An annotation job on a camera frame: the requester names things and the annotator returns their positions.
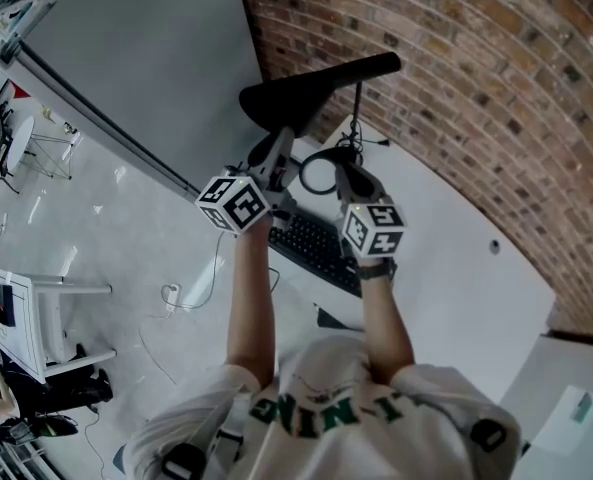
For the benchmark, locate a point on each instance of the black desk lamp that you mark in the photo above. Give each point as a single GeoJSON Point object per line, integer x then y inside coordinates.
{"type": "Point", "coordinates": [296, 98]}

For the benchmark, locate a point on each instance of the person's left forearm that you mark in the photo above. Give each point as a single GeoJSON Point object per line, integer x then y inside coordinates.
{"type": "Point", "coordinates": [248, 308]}

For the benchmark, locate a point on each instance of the round white table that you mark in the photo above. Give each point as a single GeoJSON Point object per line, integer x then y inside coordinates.
{"type": "Point", "coordinates": [21, 138]}

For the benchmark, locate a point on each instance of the white partition board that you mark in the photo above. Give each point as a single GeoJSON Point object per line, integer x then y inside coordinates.
{"type": "Point", "coordinates": [151, 43]}

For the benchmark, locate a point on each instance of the black box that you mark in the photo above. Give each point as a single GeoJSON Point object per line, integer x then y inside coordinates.
{"type": "Point", "coordinates": [3, 303]}

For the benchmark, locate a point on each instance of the white power strip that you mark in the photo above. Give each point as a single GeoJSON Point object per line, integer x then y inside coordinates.
{"type": "Point", "coordinates": [171, 295]}

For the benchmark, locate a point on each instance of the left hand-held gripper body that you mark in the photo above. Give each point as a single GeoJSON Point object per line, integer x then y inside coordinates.
{"type": "Point", "coordinates": [236, 205]}

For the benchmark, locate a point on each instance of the white table with lined top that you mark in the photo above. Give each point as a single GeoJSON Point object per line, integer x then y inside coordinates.
{"type": "Point", "coordinates": [23, 328]}

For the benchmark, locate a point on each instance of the black keyboard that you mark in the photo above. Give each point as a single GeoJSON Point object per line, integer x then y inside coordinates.
{"type": "Point", "coordinates": [311, 248]}

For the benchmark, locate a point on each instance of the black wristwatch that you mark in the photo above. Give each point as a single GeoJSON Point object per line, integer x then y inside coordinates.
{"type": "Point", "coordinates": [376, 270]}

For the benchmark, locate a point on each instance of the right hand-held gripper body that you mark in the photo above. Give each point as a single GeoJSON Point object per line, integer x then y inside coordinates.
{"type": "Point", "coordinates": [376, 228]}

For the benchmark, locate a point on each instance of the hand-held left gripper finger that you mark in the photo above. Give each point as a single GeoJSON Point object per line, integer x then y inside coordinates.
{"type": "Point", "coordinates": [263, 153]}
{"type": "Point", "coordinates": [283, 163]}

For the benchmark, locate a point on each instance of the person's right forearm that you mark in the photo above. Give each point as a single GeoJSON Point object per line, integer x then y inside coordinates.
{"type": "Point", "coordinates": [386, 328]}

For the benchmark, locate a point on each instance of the white shirt with green lettering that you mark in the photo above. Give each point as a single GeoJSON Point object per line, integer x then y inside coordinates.
{"type": "Point", "coordinates": [376, 460]}

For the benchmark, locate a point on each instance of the white storage box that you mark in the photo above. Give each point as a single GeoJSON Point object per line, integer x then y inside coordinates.
{"type": "Point", "coordinates": [551, 433]}

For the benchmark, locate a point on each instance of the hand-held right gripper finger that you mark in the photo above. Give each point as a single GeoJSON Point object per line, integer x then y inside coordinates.
{"type": "Point", "coordinates": [345, 188]}
{"type": "Point", "coordinates": [378, 193]}

